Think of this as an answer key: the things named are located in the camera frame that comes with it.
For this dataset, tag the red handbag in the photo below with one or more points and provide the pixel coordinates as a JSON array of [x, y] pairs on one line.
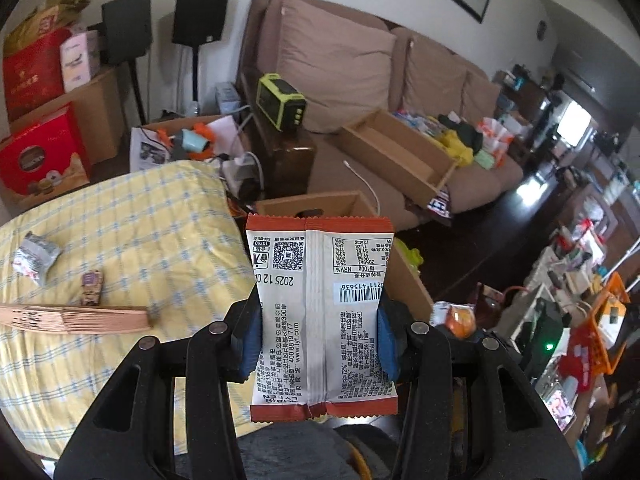
[[492, 310]]

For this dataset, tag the yellow cloth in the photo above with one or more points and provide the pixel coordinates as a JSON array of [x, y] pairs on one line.
[[455, 150]]

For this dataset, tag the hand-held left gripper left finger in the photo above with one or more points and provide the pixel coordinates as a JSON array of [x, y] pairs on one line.
[[250, 347]]

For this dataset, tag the white power strip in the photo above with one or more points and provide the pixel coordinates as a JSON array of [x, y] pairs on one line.
[[242, 175]]

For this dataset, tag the brown sofa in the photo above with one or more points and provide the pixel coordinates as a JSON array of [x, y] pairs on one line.
[[340, 180]]

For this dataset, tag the white air conditioner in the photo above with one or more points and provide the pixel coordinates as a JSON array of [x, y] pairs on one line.
[[580, 81]]

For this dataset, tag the black white packet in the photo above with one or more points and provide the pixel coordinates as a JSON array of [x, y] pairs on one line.
[[440, 206]]

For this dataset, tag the yellow checked blanket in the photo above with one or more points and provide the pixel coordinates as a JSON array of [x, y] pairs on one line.
[[150, 240]]

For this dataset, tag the teal hair dryer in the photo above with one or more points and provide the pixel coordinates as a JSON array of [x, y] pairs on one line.
[[192, 141]]

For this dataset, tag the open cardboard box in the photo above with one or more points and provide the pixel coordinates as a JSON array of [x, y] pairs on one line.
[[220, 127]]

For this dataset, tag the dark wall ornament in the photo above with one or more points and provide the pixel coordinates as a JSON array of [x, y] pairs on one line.
[[540, 30]]

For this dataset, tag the cardboard box on sofa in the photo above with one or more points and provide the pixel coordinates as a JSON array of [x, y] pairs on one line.
[[390, 150]]

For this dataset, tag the orange white paper bag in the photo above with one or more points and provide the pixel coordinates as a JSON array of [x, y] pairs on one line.
[[497, 140]]

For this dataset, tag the cluttered low table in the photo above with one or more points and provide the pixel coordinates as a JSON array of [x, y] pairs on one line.
[[575, 260]]

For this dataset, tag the large cardboard box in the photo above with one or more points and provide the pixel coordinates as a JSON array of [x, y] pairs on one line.
[[100, 115]]

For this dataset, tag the red gift box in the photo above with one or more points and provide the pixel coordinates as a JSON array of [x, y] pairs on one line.
[[45, 155]]

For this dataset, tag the orange plastic basket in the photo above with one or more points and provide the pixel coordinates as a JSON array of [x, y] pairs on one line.
[[600, 330]]

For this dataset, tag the pile of colourful packets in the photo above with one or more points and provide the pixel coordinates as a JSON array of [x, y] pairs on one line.
[[417, 122]]

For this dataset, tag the printed paper sheet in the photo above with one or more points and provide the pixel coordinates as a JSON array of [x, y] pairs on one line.
[[150, 150]]

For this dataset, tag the white pink tissue box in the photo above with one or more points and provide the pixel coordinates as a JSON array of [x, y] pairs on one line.
[[80, 60]]

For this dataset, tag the silver snack packet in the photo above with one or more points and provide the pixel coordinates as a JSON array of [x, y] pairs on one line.
[[35, 257]]

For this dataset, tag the dark red gift bag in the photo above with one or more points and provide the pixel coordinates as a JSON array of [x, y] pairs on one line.
[[35, 75]]

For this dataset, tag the green plastic toy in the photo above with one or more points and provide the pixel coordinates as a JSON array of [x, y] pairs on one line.
[[409, 255]]

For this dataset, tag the black cloth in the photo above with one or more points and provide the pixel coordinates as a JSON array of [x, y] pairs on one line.
[[465, 132]]

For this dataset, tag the black speaker on stand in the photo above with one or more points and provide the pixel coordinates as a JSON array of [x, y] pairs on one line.
[[127, 25], [200, 15]]

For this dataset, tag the blue tissue pack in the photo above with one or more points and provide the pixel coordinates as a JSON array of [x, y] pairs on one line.
[[227, 99]]

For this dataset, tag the small purple snack packet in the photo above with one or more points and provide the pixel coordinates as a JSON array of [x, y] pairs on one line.
[[92, 287]]

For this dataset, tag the gold paper bag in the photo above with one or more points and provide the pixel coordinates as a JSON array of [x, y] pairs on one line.
[[45, 15]]

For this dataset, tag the green black portable radio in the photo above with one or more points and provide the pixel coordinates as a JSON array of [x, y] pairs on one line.
[[277, 102]]

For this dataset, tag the white orange snack packet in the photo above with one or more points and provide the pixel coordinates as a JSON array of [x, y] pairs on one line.
[[325, 320]]

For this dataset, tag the wooden folding fan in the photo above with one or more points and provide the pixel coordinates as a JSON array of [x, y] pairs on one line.
[[75, 319]]

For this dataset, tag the grey fluffy cushion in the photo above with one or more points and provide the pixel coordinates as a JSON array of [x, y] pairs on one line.
[[300, 450]]

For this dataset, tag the green mask pack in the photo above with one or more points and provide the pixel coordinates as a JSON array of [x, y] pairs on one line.
[[484, 161]]

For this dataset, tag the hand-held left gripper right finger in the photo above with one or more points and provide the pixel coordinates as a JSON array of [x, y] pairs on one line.
[[387, 347]]

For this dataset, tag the large brown sofa cushion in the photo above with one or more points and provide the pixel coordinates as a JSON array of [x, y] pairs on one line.
[[335, 65]]

